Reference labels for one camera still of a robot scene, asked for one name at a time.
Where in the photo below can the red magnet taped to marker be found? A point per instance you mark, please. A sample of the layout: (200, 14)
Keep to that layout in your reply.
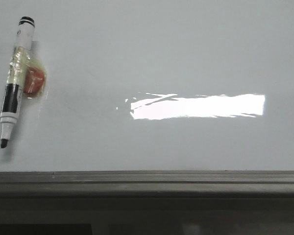
(35, 79)

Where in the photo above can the black white whiteboard marker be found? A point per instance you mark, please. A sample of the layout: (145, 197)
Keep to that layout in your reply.
(15, 84)

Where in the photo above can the white whiteboard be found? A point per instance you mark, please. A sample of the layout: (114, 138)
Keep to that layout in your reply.
(155, 85)

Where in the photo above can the grey whiteboard frame rail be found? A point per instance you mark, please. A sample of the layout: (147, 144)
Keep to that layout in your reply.
(158, 184)

